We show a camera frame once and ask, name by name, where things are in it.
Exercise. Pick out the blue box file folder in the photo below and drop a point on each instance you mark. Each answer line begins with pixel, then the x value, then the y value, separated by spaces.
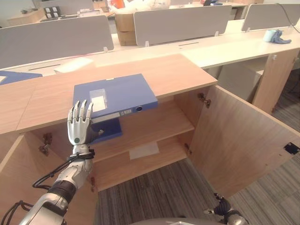
pixel 122 93

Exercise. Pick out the metal cabinet door hinge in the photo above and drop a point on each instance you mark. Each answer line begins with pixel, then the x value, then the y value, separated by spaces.
pixel 204 99
pixel 187 148
pixel 45 144

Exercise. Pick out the blue cloth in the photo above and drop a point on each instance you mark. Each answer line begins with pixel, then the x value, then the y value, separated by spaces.
pixel 280 38

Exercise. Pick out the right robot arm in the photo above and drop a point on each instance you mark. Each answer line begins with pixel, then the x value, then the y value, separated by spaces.
pixel 236 219

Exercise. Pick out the wooden cabinet shelf board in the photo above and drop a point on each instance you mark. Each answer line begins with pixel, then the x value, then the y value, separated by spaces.
pixel 159 124

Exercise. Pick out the white plastic bag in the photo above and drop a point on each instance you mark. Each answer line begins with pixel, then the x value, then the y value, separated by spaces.
pixel 140 4

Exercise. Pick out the white paper sheet in cabinet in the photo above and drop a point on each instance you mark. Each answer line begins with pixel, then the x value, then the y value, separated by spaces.
pixel 144 151

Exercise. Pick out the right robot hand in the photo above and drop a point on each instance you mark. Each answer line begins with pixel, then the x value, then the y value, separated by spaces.
pixel 223 206

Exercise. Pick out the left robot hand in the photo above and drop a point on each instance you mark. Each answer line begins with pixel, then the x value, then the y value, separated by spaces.
pixel 78 127

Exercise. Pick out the wide grey desk divider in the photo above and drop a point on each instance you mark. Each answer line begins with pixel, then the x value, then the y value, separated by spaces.
pixel 54 41

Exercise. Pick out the wooden cabinet door with lock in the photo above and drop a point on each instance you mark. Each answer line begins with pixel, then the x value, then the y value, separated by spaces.
pixel 236 145

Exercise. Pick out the black socket panel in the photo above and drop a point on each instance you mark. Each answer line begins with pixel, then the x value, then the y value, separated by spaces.
pixel 51 12

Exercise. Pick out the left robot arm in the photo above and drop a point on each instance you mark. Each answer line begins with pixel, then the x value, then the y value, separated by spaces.
pixel 68 175

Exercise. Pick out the cardboard box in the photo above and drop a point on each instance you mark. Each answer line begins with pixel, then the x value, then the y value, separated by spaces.
pixel 126 38
pixel 124 22

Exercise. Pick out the long white office desk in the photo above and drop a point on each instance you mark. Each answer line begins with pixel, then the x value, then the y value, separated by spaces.
pixel 234 49

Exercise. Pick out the light blue roll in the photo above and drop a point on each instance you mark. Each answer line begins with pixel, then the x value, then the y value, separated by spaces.
pixel 269 35

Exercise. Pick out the wooden office cabinet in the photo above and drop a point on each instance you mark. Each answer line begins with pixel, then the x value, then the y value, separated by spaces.
pixel 145 70

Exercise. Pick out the white drawer pedestal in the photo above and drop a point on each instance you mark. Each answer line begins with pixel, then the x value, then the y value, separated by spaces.
pixel 241 82

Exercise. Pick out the blue flat folder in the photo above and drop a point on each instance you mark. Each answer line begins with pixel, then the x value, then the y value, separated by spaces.
pixel 18 77

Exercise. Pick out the distant grey desk divider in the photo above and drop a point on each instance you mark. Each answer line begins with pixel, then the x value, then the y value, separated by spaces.
pixel 68 5

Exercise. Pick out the distant wooden desk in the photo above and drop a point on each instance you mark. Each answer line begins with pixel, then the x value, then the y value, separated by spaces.
pixel 25 17

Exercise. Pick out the plain wooden cabinet door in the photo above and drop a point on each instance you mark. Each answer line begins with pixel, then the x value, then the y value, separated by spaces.
pixel 21 173

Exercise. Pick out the black lock plate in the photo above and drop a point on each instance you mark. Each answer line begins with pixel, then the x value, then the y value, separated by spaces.
pixel 292 148

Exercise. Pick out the grey robot body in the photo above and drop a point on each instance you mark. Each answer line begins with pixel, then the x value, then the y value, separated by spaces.
pixel 178 221

